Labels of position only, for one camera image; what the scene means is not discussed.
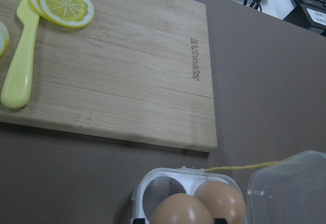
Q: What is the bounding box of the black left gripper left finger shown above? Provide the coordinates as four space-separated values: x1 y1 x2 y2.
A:
131 218 146 224

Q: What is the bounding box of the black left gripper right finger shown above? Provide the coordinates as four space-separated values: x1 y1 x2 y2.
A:
214 218 227 224

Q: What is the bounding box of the brown egg from bowl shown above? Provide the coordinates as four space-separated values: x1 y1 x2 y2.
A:
150 193 214 223

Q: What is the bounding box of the clear plastic egg box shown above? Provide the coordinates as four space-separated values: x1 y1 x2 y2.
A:
129 151 325 223

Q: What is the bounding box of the brown egg lower slot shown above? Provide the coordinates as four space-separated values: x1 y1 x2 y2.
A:
194 181 247 223

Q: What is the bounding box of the bamboo cutting board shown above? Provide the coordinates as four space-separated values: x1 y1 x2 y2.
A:
1 0 217 152

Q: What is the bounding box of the yellow plastic knife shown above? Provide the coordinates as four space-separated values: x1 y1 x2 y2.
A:
1 0 40 109

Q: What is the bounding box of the front left lemon slice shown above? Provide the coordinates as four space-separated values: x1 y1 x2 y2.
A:
39 0 95 28

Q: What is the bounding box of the middle lemon slice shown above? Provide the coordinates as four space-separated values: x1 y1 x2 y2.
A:
0 21 9 56

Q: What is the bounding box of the yellow string on box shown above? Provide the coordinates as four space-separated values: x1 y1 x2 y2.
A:
205 160 298 173

